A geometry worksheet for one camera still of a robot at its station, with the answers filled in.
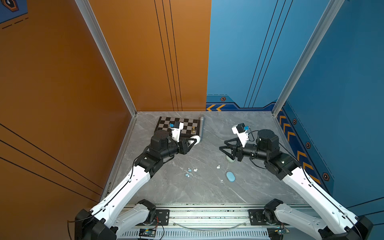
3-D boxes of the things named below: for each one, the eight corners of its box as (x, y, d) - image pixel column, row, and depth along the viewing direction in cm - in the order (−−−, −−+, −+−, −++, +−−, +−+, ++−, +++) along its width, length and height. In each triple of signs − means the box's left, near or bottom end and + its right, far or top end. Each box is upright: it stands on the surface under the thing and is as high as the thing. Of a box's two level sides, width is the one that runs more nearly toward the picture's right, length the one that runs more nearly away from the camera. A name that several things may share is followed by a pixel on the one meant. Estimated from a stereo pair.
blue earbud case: (229, 183, 86) (229, 182, 85) (225, 173, 90) (225, 171, 88) (235, 181, 87) (236, 180, 85) (231, 171, 91) (232, 170, 89)
